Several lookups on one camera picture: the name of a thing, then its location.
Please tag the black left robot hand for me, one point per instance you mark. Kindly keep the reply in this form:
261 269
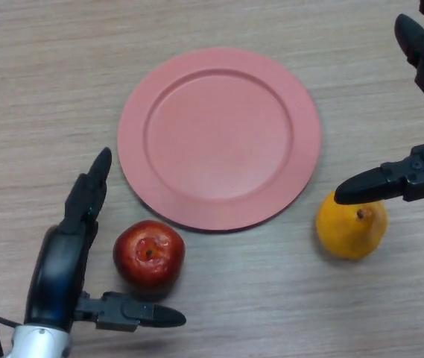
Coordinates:
55 276

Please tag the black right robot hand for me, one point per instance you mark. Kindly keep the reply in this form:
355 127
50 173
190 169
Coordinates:
375 184

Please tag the red apple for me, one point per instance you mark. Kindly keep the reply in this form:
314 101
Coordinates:
148 261

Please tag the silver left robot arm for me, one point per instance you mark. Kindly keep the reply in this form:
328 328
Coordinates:
36 343

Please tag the pink round plate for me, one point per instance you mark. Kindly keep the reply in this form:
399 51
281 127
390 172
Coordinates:
219 141

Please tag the yellow pear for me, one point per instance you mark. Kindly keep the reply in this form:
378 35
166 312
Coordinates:
345 235

